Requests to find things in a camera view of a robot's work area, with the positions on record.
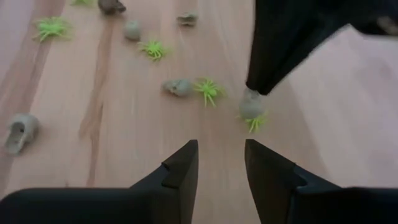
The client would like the white plastic skull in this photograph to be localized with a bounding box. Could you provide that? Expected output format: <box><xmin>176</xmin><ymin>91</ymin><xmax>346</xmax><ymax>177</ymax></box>
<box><xmin>5</xmin><ymin>113</ymin><xmax>40</xmax><ymax>156</ymax></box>
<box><xmin>162</xmin><ymin>78</ymin><xmax>194</xmax><ymax>97</ymax></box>
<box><xmin>238</xmin><ymin>88</ymin><xmax>266</xmax><ymax>121</ymax></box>
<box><xmin>176</xmin><ymin>12</ymin><xmax>199</xmax><ymax>27</ymax></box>
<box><xmin>123</xmin><ymin>20</ymin><xmax>142</xmax><ymax>42</ymax></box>

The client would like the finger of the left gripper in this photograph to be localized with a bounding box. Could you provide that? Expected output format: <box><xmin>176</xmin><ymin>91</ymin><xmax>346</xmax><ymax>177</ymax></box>
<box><xmin>245</xmin><ymin>0</ymin><xmax>351</xmax><ymax>96</ymax></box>

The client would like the smoky clear plastic skull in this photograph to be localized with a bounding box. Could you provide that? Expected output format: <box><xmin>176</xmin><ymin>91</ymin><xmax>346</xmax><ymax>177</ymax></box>
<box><xmin>98</xmin><ymin>0</ymin><xmax>127</xmax><ymax>16</ymax></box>

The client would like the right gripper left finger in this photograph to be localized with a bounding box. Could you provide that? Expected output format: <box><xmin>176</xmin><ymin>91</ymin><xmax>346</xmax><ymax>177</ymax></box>
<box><xmin>0</xmin><ymin>139</ymin><xmax>199</xmax><ymax>224</ymax></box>

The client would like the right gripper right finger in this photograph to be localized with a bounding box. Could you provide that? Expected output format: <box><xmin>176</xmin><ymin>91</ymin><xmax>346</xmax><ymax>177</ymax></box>
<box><xmin>244</xmin><ymin>139</ymin><xmax>398</xmax><ymax>224</ymax></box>

